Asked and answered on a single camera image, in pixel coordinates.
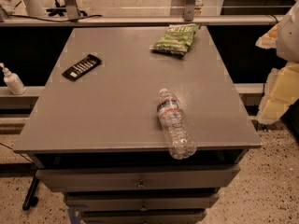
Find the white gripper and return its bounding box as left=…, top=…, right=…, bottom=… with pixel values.
left=255, top=1, right=299, bottom=125

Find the clear plastic water bottle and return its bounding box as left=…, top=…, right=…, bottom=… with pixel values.
left=157, top=89, right=197, bottom=160

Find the green jalapeno chip bag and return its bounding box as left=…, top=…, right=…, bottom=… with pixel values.
left=149, top=23, right=200, bottom=56

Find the white pump dispenser bottle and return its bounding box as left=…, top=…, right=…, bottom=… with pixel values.
left=0, top=63, right=26, bottom=95

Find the top grey drawer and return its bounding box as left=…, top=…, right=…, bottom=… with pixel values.
left=36, top=164, right=240, bottom=192

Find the grey drawer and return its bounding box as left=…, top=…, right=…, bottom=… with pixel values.
left=82, top=209, right=206, bottom=224
left=64, top=192, right=219, bottom=212
left=36, top=164, right=240, bottom=192

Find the grey drawer cabinet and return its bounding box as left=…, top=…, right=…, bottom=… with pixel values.
left=12, top=26, right=263, bottom=224

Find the black snack bar wrapper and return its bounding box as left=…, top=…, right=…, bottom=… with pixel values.
left=63, top=54, right=102, bottom=81

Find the bottom grey drawer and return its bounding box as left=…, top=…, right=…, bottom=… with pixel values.
left=82, top=209, right=206, bottom=224

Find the middle grey drawer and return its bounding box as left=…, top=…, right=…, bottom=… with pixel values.
left=64, top=192, right=219, bottom=212

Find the black caster leg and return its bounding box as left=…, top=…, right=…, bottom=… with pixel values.
left=22, top=176, right=39, bottom=211

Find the right metal frame upright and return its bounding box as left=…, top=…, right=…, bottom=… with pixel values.
left=183, top=0, right=196, bottom=21

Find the metal frame upright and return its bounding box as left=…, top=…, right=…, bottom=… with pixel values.
left=183, top=0, right=196, bottom=21
left=64, top=0, right=80, bottom=20

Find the left metal frame upright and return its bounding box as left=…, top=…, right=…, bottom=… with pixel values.
left=64, top=0, right=80, bottom=20

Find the black cable on rail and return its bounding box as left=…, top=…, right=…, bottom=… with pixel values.
left=8, top=13, right=104, bottom=23

